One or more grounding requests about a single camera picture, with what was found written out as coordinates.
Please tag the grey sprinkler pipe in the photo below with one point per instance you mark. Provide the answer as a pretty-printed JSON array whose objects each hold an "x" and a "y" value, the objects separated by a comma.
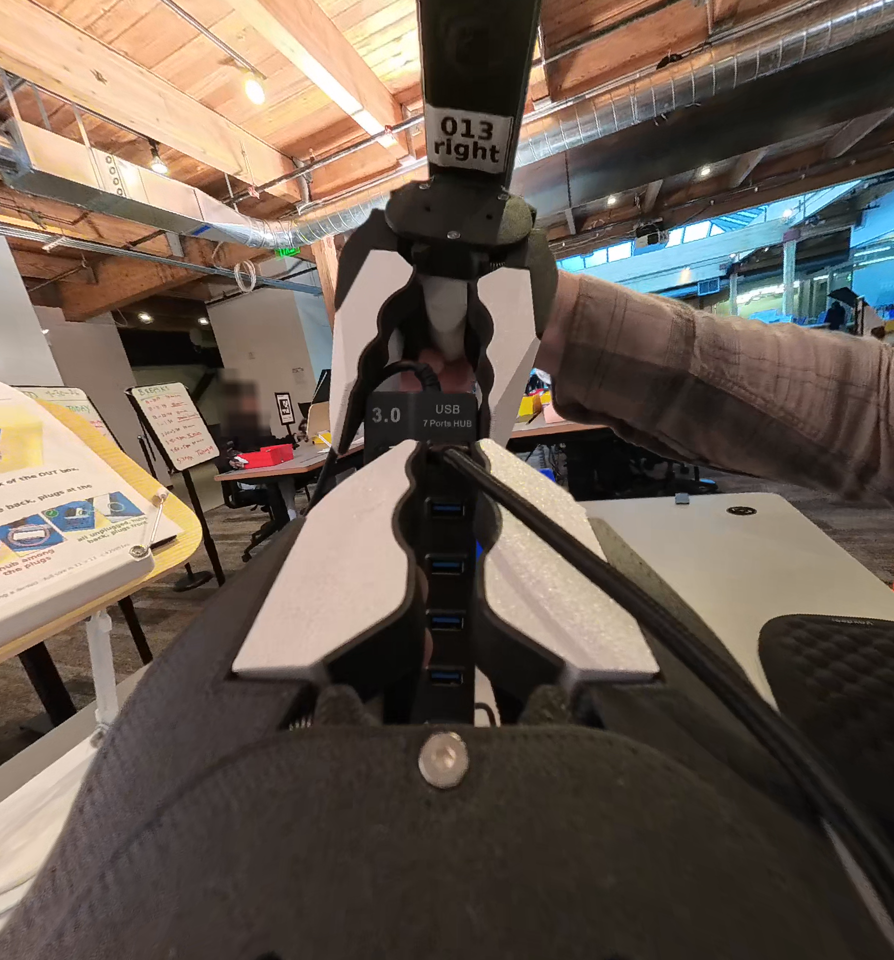
[{"x": 79, "y": 244}]

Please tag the round ceiling light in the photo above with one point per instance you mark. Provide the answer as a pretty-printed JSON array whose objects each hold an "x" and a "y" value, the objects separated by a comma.
[
  {"x": 254, "y": 88},
  {"x": 159, "y": 166}
]

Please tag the person's right forearm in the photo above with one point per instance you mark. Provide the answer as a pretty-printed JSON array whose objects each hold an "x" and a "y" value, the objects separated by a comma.
[{"x": 717, "y": 375}]

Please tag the small black-white tag sign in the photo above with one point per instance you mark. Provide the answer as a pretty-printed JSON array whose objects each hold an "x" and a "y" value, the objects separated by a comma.
[{"x": 284, "y": 407}]

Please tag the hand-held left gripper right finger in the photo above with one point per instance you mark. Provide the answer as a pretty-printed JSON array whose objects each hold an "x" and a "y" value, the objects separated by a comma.
[{"x": 604, "y": 645}]

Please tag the silver spiral air duct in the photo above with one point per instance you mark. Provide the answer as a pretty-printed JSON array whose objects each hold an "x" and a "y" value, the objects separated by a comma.
[{"x": 642, "y": 105}]

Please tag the grey-top desk wooden edge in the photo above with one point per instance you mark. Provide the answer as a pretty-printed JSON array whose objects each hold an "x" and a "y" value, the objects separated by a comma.
[{"x": 559, "y": 429}]

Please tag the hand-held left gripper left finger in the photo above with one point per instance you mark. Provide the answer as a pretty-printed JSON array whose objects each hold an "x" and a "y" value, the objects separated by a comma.
[{"x": 327, "y": 600}]

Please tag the whiteboard with green writing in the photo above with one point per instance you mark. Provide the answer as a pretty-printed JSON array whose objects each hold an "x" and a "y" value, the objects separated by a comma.
[{"x": 79, "y": 409}]

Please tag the person's right hand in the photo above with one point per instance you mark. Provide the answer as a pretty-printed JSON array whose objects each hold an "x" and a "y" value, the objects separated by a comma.
[{"x": 454, "y": 371}]

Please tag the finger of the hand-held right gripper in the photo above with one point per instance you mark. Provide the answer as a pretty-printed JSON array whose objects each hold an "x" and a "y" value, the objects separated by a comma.
[
  {"x": 514, "y": 337},
  {"x": 364, "y": 322}
]

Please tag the long grey-top desk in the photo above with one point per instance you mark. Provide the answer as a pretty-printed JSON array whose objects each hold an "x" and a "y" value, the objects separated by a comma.
[{"x": 297, "y": 463}]

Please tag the printed instruction sheet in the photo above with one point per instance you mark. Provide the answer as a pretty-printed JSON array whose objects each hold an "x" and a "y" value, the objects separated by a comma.
[{"x": 42, "y": 480}]

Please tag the red plastic bin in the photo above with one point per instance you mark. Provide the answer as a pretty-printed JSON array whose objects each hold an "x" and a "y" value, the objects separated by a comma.
[{"x": 271, "y": 454}]

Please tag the yellow plastic bin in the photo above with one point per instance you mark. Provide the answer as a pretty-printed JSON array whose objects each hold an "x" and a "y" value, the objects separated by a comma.
[{"x": 529, "y": 405}]

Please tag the black multi-port usb hub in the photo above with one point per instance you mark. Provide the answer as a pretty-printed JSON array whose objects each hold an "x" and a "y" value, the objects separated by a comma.
[{"x": 424, "y": 416}]

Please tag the whiteboard with handwriting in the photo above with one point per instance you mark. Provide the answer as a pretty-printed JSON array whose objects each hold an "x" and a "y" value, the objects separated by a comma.
[{"x": 173, "y": 427}]

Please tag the black mesh pad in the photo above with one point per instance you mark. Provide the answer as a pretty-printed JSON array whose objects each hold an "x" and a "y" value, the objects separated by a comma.
[{"x": 852, "y": 675}]

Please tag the rectangular metal duct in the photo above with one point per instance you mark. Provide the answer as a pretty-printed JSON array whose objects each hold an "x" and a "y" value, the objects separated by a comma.
[{"x": 117, "y": 180}]

